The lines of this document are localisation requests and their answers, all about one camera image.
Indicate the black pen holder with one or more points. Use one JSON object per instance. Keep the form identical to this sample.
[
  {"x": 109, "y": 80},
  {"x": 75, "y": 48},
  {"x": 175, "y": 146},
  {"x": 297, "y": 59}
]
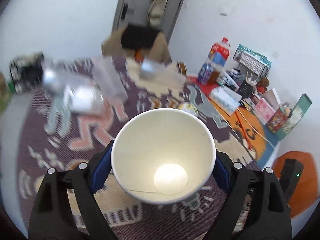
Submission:
[{"x": 246, "y": 88}]

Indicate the red chopstick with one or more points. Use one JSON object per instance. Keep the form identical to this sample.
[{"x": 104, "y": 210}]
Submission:
[{"x": 243, "y": 130}]

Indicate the frosted plastic tumbler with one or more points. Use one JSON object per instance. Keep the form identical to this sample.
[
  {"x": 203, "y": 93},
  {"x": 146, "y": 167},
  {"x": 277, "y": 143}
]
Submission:
[{"x": 106, "y": 77}]

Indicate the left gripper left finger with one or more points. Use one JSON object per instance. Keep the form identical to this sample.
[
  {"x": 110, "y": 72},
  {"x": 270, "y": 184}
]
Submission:
[{"x": 52, "y": 217}]

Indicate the clear jar white label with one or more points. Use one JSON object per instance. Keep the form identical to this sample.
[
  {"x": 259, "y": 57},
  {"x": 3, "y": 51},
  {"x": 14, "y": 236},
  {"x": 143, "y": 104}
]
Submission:
[{"x": 85, "y": 100}]

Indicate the black shoe rack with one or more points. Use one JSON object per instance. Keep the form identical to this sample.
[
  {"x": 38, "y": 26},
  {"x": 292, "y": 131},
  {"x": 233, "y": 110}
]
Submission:
[{"x": 26, "y": 72}]

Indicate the orange stool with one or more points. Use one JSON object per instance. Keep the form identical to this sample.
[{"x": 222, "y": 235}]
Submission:
[{"x": 307, "y": 189}]

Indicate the small frosted plastic cup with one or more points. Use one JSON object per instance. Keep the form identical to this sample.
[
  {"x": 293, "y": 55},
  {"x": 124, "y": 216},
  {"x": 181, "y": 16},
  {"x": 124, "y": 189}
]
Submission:
[{"x": 149, "y": 69}]

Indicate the plaid scarf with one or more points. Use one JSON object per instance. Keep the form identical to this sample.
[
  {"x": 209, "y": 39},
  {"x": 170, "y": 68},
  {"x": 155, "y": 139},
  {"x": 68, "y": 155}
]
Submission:
[{"x": 155, "y": 12}]

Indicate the blue drink can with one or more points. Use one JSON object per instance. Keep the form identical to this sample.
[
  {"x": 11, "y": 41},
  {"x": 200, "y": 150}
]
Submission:
[{"x": 205, "y": 73}]

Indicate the pink patterned box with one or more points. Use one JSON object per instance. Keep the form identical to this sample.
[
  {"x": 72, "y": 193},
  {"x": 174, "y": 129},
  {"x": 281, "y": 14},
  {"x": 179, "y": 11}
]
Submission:
[{"x": 264, "y": 111}]

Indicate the tissue box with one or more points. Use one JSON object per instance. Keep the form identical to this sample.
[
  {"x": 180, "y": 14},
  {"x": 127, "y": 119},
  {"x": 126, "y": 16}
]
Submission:
[{"x": 227, "y": 99}]

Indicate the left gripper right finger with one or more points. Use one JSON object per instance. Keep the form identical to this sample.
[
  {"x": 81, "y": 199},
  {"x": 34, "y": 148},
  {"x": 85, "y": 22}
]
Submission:
[{"x": 268, "y": 216}]

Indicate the purple patterned woven tablecloth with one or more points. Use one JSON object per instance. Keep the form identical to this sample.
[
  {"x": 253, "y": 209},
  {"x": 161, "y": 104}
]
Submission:
[{"x": 52, "y": 136}]

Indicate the red label drink bottle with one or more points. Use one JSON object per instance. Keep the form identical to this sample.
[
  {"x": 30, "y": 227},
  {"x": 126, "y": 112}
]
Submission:
[{"x": 217, "y": 58}]

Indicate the dark patterned paper cup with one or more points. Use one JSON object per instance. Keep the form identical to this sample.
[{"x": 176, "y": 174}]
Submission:
[{"x": 163, "y": 156}]

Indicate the large frosted plastic cup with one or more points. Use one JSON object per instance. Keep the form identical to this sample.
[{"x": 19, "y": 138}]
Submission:
[{"x": 55, "y": 80}]

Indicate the brown chair with black cushion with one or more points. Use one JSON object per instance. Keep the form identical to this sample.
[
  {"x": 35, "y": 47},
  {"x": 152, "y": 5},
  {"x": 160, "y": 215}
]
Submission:
[{"x": 137, "y": 42}]

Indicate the grey door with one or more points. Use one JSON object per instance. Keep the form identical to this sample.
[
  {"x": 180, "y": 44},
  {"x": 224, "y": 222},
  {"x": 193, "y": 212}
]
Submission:
[{"x": 136, "y": 12}]

